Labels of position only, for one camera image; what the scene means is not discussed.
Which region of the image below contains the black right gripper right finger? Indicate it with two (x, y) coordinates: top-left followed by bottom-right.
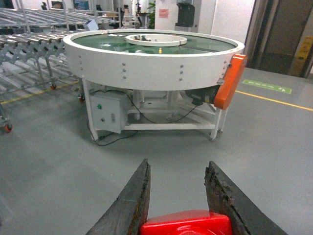
(204, 161), (286, 235)

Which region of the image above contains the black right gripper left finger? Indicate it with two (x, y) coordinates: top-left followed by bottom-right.
(87, 159), (151, 235)

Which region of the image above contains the red toy block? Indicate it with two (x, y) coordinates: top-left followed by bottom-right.
(140, 210), (233, 235)

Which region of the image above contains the white control box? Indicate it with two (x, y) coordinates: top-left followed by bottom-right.
(90, 92), (129, 133)

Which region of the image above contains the orange motor cover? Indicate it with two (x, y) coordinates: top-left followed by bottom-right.
(213, 54), (247, 110)

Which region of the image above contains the white round rotary table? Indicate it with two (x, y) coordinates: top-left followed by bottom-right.
(63, 29), (245, 142)

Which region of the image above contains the expandable roller conveyor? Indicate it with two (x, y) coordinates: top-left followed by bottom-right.
(0, 7), (86, 134)

